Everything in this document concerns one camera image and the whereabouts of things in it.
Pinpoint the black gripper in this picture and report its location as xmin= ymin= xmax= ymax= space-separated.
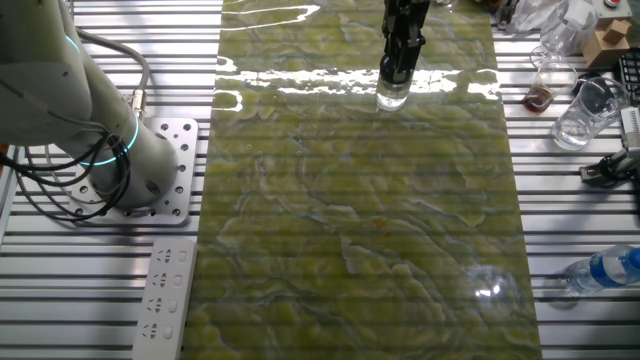
xmin=382 ymin=0 xmax=431 ymax=84

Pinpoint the clear glass jar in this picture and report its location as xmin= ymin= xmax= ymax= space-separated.
xmin=375 ymin=73 xmax=412 ymax=113

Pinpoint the small glass with brown liquid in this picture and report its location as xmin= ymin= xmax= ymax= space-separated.
xmin=522 ymin=60 xmax=579 ymax=114

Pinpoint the green marble pattern mat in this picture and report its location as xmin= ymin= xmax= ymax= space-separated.
xmin=180 ymin=0 xmax=544 ymax=360

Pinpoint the tall clear glass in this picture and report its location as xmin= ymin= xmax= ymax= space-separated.
xmin=529 ymin=0 xmax=600 ymax=70

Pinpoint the clear glass beaker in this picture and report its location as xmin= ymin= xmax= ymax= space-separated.
xmin=551 ymin=77 xmax=630 ymax=152

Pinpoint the small cardboard box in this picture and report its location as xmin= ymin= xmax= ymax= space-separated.
xmin=581 ymin=18 xmax=632 ymax=69

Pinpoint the grey box with red button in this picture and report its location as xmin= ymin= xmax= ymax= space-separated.
xmin=592 ymin=0 xmax=634 ymax=21

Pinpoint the black keyboard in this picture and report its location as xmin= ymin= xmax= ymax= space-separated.
xmin=617 ymin=47 xmax=640 ymax=107

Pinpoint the water bottle with blue cap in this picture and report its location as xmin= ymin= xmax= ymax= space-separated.
xmin=563 ymin=243 xmax=640 ymax=297

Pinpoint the white power strip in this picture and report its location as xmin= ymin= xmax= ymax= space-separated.
xmin=131 ymin=238 xmax=199 ymax=360

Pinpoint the black camera stand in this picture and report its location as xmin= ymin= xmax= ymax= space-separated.
xmin=497 ymin=0 xmax=519 ymax=29
xmin=579 ymin=148 xmax=640 ymax=189

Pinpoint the grey cable with metal connector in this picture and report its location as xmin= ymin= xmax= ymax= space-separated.
xmin=74 ymin=27 xmax=152 ymax=122

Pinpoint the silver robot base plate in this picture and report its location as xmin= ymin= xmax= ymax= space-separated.
xmin=66 ymin=116 xmax=200 ymax=227

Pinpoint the black cable bundle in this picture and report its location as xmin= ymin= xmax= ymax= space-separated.
xmin=0 ymin=130 xmax=132 ymax=222

